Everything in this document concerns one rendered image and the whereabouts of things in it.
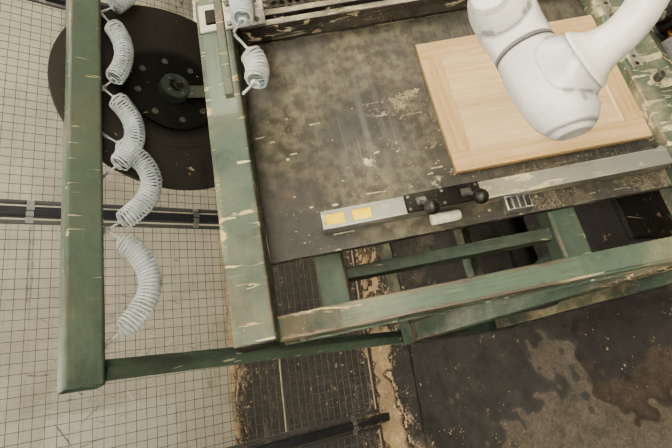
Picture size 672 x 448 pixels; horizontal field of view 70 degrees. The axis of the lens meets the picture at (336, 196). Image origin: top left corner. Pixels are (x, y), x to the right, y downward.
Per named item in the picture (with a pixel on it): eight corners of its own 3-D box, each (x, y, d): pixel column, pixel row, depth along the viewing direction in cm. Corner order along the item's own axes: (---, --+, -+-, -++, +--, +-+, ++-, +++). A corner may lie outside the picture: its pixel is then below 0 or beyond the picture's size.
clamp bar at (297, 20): (575, -6, 154) (614, -72, 132) (210, 56, 147) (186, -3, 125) (563, -28, 158) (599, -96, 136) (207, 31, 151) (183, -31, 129)
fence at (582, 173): (664, 169, 131) (673, 162, 127) (324, 234, 125) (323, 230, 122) (656, 153, 133) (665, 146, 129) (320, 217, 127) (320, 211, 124)
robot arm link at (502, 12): (473, 28, 92) (504, 83, 87) (446, -11, 79) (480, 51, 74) (526, -8, 87) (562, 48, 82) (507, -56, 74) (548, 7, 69)
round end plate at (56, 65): (287, 191, 183) (45, 171, 136) (280, 197, 187) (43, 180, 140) (259, 29, 213) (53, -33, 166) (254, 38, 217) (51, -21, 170)
